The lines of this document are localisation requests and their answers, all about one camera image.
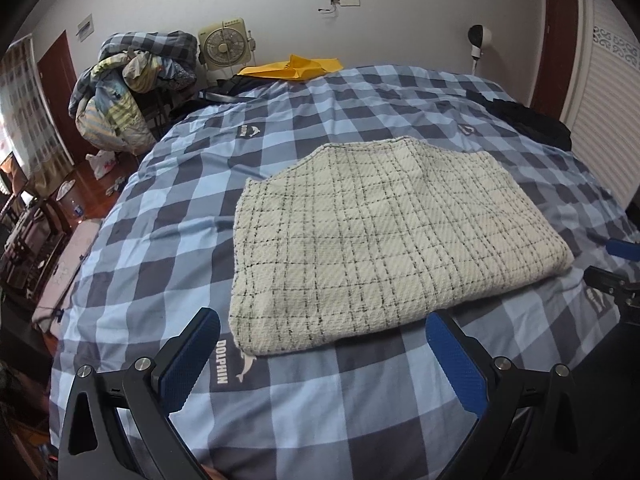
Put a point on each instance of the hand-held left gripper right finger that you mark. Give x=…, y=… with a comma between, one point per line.
x=457, y=365

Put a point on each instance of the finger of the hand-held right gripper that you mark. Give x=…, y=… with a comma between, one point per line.
x=624, y=250
x=612, y=285

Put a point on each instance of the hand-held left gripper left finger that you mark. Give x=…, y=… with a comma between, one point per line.
x=192, y=360

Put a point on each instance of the cream plaid shirt jacket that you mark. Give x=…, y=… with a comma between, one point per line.
x=390, y=240

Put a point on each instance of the black clothes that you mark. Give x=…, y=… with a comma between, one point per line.
x=535, y=120

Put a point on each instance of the blue checked duvet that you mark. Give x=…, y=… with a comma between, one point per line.
x=165, y=240

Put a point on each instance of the white slatted cabinet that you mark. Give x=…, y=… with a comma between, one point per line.
x=605, y=110

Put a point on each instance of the pink quilted pad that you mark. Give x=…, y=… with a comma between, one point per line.
x=70, y=265

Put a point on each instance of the clear plastic water jug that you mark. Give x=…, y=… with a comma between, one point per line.
x=70, y=202

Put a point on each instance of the dark cluttered desk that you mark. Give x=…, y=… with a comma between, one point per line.
x=25, y=250

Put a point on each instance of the brown door beside white cabinet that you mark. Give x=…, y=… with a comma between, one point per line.
x=555, y=45

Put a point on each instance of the white plastic bag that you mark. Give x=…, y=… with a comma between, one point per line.
x=102, y=162

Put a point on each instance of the colourful patterned quilt bundle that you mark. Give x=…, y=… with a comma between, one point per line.
x=105, y=120

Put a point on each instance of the computer monitor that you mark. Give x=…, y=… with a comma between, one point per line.
x=12, y=175

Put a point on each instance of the black bag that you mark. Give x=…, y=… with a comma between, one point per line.
x=235, y=87

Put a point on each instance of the brown door beside curtain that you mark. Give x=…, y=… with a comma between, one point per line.
x=55, y=90

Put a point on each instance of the patterned window curtain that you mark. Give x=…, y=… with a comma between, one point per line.
x=20, y=110

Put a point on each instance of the yellow cloth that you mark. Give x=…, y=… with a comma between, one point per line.
x=305, y=66

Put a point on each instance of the beige box fan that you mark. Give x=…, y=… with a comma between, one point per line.
x=225, y=45

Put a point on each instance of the blue checked quilt bundle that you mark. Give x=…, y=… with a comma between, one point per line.
x=145, y=45

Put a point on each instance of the white wall lamp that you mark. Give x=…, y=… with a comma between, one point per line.
x=480, y=36

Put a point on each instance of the grey wall panel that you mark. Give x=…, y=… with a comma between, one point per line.
x=85, y=26

